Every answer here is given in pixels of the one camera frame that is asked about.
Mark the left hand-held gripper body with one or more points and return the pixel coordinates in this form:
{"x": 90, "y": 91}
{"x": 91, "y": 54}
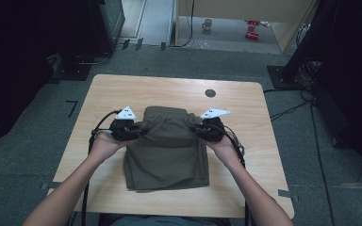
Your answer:
{"x": 124, "y": 128}

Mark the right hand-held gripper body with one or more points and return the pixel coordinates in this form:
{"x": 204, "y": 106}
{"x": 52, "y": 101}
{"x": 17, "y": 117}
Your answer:
{"x": 213, "y": 127}

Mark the olive green shorts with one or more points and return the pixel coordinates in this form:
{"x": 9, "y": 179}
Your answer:
{"x": 168, "y": 157}

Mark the person's right hand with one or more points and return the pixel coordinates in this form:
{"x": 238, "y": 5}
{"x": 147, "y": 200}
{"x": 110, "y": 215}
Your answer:
{"x": 224, "y": 152}

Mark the person's left hand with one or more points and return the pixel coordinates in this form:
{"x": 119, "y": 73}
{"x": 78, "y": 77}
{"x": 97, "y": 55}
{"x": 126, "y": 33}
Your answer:
{"x": 105, "y": 149}

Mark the black corner tape mark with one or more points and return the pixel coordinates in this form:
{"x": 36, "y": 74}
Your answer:
{"x": 73, "y": 106}

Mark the short dark tape piece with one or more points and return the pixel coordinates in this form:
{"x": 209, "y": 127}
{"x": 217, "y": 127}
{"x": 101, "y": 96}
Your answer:
{"x": 163, "y": 46}
{"x": 125, "y": 44}
{"x": 139, "y": 44}

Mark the person's grey clothing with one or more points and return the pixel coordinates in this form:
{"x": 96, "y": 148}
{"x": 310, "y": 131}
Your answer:
{"x": 163, "y": 221}

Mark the grey floor tape strip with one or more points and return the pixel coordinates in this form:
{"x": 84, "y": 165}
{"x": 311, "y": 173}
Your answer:
{"x": 51, "y": 185}
{"x": 287, "y": 194}

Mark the red toy car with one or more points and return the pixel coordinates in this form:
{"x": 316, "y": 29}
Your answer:
{"x": 252, "y": 35}

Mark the beige mug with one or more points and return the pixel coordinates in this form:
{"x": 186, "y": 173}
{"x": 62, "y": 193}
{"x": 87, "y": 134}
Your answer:
{"x": 207, "y": 24}

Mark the black cabinet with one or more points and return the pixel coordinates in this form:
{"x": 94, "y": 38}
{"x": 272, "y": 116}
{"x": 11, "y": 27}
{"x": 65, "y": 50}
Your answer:
{"x": 106, "y": 25}

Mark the small red toy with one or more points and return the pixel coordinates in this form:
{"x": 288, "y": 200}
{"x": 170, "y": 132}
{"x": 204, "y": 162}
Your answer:
{"x": 252, "y": 23}

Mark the beige wooden cabinet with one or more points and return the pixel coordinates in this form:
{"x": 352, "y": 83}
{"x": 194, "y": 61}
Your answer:
{"x": 232, "y": 8}

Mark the black curtain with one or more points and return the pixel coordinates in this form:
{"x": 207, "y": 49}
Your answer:
{"x": 12, "y": 62}
{"x": 352, "y": 78}

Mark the black stand base plate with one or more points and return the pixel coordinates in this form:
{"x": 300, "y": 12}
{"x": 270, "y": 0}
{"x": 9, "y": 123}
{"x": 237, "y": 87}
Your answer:
{"x": 72, "y": 72}
{"x": 279, "y": 78}

